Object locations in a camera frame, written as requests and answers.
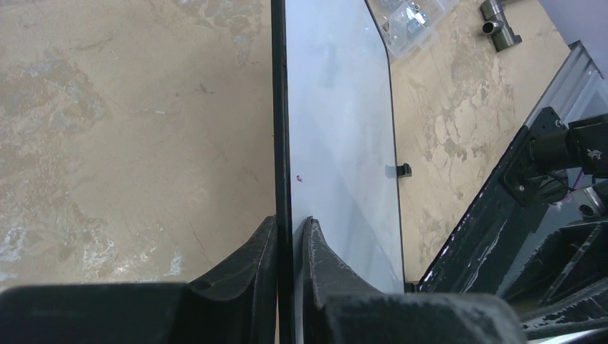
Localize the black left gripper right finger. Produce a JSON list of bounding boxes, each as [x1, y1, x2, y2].
[[303, 216, 380, 343]]

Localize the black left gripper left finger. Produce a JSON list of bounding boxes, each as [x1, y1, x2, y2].
[[188, 216, 277, 343]]

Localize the white whiteboard black frame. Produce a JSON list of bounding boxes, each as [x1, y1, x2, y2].
[[270, 1, 404, 343]]

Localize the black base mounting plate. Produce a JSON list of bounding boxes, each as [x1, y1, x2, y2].
[[417, 125, 608, 343]]

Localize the clear plastic screw organizer box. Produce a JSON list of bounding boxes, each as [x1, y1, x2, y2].
[[369, 0, 459, 59]]

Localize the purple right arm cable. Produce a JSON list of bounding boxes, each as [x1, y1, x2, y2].
[[562, 171, 586, 205]]

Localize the aluminium extrusion rail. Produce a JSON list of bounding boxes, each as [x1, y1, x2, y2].
[[525, 41, 607, 127]]

